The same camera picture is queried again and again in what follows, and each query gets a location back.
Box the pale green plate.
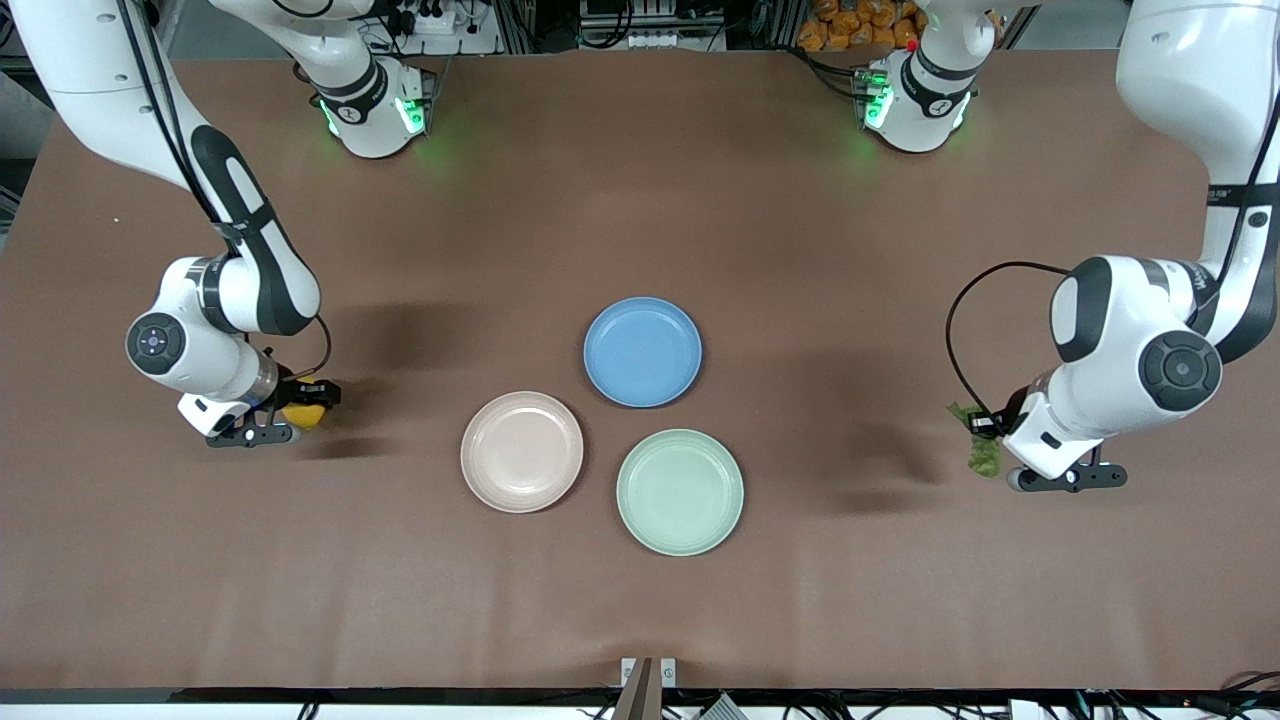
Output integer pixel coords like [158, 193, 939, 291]
[616, 428, 745, 557]

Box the off-white ribbed plate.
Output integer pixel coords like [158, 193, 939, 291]
[460, 390, 585, 514]

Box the metal table edge bracket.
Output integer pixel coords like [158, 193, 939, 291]
[612, 657, 677, 720]

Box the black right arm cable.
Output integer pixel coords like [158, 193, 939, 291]
[115, 0, 333, 383]

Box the green lettuce leaf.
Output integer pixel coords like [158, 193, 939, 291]
[948, 402, 1003, 478]

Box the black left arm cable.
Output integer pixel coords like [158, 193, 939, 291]
[945, 262, 1076, 426]

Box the blue plate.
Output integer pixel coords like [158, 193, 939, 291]
[583, 296, 703, 409]

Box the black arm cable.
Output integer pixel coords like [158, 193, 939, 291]
[115, 0, 333, 383]
[945, 262, 1076, 426]

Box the brown table cover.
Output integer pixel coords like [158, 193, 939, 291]
[0, 50, 1280, 693]

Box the pile of orange snack bags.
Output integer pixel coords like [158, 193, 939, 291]
[797, 0, 926, 53]

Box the white power strip with plugs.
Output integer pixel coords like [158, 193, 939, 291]
[395, 0, 473, 34]

